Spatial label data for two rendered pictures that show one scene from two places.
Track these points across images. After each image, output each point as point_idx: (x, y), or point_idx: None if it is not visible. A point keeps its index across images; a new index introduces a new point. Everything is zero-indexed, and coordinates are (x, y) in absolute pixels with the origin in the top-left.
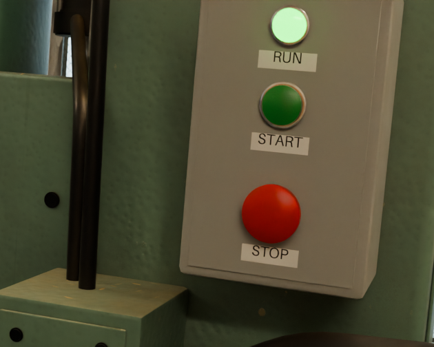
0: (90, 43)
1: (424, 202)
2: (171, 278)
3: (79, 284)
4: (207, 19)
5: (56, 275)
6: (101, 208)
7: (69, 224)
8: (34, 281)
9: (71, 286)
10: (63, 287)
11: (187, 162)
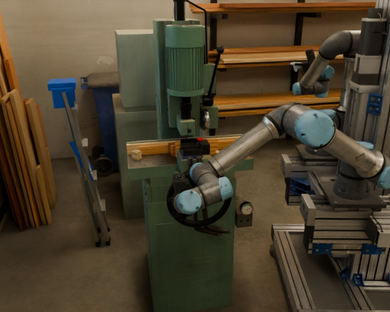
0: (207, 36)
1: None
2: None
3: (207, 63)
4: (208, 31)
5: (205, 64)
6: None
7: (205, 57)
8: (208, 64)
9: (207, 64)
10: (208, 64)
11: (207, 46)
